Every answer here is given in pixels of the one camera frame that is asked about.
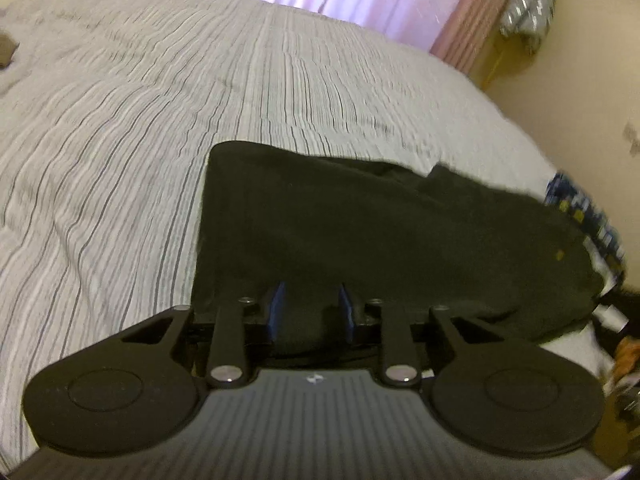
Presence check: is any black garment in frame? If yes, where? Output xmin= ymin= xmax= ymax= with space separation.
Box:
xmin=191 ymin=141 xmax=604 ymax=346

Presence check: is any navy patterned folded garment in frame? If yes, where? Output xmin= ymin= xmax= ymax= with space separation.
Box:
xmin=544 ymin=171 xmax=626 ymax=288

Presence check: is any white striped bed cover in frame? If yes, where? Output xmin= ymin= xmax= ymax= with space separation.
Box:
xmin=0 ymin=0 xmax=601 ymax=461

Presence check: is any olive brown garment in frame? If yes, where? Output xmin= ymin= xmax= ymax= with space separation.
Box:
xmin=0 ymin=32 xmax=18 ymax=70

